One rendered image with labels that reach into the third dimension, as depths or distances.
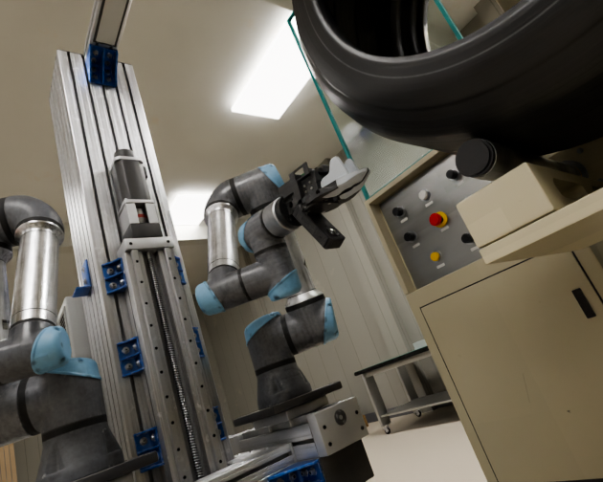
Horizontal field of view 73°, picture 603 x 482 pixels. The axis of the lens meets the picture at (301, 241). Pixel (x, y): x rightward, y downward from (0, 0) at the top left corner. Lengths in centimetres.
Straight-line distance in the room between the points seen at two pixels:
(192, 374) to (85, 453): 33
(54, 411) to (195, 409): 33
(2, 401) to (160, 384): 31
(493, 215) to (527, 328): 81
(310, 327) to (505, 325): 55
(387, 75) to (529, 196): 22
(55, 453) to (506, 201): 86
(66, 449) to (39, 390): 13
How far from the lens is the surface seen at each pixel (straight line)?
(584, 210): 47
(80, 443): 95
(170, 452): 111
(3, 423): 100
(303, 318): 112
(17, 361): 86
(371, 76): 56
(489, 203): 50
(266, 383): 114
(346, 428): 104
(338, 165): 72
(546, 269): 124
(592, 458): 134
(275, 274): 86
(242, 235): 91
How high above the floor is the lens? 73
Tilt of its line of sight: 19 degrees up
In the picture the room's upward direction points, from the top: 20 degrees counter-clockwise
